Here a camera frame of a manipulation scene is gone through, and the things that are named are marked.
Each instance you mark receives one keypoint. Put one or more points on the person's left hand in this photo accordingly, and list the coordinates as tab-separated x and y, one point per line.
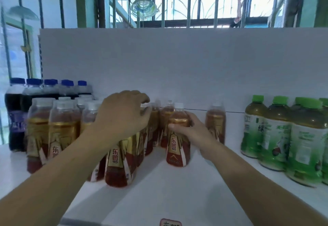
120	115

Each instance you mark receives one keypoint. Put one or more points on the row of green-capped bottles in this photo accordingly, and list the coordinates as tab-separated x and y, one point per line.
302	136

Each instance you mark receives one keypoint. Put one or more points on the gold-red bottle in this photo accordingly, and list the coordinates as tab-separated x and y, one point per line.
177	149

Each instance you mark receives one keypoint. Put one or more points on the person's right hand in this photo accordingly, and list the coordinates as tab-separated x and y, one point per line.
197	133

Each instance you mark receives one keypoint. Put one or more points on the round glass hanging disc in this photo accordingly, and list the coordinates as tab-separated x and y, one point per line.
144	6
23	13

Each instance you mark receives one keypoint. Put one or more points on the white metal shelf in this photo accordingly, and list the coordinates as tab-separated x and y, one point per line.
179	59

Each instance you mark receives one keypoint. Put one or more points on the row of amber drink bottles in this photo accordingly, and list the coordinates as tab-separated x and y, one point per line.
51	131

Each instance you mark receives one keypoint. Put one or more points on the barred window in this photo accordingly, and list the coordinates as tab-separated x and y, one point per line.
179	2

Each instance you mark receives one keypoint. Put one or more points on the grey shelf label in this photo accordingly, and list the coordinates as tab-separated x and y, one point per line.
170	222

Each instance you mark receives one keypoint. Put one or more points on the pink hanging cloth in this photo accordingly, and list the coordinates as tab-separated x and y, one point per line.
237	2

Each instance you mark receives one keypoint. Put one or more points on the group of blue-capped cola bottles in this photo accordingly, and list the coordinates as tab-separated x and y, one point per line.
18	100

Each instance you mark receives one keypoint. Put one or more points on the person's left forearm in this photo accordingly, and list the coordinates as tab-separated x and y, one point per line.
46	187

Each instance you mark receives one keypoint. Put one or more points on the person's right forearm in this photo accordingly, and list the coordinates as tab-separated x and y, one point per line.
261	192

